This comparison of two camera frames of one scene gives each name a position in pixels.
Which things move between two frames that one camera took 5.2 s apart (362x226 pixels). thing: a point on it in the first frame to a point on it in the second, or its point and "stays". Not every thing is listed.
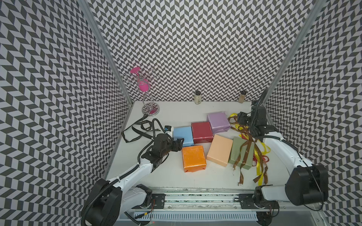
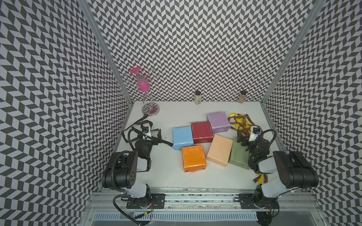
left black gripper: x=177 y=145 to x=155 y=141
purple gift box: x=218 y=122 stays
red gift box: x=201 y=132 stays
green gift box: x=238 y=142 stays
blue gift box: x=185 y=133 stays
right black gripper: x=242 y=116 to x=239 y=138
